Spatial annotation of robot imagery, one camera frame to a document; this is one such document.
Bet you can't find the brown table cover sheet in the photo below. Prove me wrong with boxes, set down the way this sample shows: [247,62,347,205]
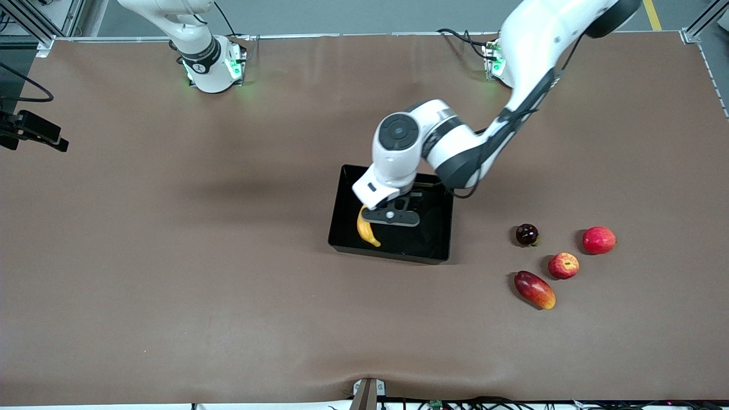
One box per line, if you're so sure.
[0,33,729,406]

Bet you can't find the black right base cable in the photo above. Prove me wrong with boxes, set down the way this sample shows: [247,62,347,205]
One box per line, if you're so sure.
[214,0,251,43]

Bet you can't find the black cable bundle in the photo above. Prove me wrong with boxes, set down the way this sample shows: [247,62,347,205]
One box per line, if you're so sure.
[327,396,729,410]

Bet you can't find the yellow banana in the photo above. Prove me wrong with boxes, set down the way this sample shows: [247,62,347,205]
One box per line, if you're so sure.
[357,205,382,248]

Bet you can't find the black base cable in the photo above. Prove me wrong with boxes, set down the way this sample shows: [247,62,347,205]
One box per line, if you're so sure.
[437,27,496,62]
[214,0,251,43]

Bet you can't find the grey table edge clamp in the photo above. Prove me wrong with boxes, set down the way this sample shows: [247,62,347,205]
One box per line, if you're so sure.
[350,378,387,410]

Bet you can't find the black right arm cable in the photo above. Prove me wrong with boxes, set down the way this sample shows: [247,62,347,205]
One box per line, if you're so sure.
[0,61,55,103]

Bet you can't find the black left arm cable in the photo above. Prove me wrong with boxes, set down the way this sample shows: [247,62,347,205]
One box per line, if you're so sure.
[453,34,576,200]

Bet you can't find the red peach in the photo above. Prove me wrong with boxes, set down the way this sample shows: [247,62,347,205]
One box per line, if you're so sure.
[581,226,617,255]

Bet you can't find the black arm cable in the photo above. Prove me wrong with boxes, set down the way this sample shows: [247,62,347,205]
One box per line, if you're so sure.
[0,61,55,103]
[453,34,576,200]

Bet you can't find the black plastic tray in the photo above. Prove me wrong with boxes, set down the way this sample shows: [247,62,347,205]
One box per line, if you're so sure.
[327,164,456,265]

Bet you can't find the red yellow mango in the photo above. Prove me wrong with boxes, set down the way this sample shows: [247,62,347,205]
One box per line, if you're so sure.
[514,270,556,310]

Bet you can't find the black left base cable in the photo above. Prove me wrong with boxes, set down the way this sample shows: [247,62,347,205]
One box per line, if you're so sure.
[437,27,496,62]

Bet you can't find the small red yellow apple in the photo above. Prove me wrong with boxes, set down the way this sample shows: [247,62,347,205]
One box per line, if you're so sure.
[548,252,580,280]

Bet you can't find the aluminium frame beam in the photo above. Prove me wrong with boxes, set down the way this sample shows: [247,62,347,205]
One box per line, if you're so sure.
[0,0,87,58]
[681,0,729,45]

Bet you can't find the dark purple mangosteen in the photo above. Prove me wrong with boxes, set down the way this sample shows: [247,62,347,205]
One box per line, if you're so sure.
[515,223,540,248]

